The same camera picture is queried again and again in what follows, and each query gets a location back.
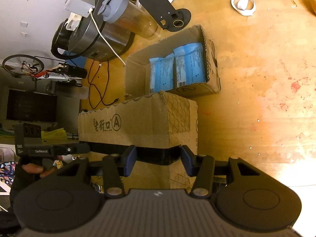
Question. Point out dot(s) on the brown cardboard box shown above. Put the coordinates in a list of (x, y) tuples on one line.
[(138, 121)]

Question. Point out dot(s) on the round wooden desk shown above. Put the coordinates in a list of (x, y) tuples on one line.
[(246, 79)]

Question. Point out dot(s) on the white charger plug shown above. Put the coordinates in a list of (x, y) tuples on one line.
[(79, 5)]

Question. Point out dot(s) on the yellow cloth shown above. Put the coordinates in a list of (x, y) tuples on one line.
[(53, 133)]

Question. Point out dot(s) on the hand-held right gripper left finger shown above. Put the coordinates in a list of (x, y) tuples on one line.
[(129, 160)]

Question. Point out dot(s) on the clear grey-lidded shaker bottle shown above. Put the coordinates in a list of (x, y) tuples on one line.
[(128, 19)]

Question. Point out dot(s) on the red bicycle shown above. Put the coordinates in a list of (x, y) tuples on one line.
[(22, 65)]

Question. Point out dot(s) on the black television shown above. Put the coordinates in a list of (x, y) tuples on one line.
[(32, 106)]

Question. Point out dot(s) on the long blue packet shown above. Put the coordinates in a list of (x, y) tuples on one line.
[(191, 64)]

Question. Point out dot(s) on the person's left forearm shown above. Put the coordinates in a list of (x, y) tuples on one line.
[(19, 185)]

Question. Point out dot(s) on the steel rice cooker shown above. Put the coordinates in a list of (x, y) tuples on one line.
[(103, 37)]

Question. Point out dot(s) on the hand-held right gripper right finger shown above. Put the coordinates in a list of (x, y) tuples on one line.
[(187, 160)]

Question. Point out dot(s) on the patterned colourful cloth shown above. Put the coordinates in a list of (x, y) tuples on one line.
[(7, 170)]

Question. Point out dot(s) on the black phone stand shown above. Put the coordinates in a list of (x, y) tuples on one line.
[(158, 5)]

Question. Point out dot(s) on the person's left hand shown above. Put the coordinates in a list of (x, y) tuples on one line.
[(32, 168)]

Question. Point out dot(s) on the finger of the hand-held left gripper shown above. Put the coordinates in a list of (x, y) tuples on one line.
[(74, 148)]

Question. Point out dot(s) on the small blue packet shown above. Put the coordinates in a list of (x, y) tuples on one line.
[(161, 74)]

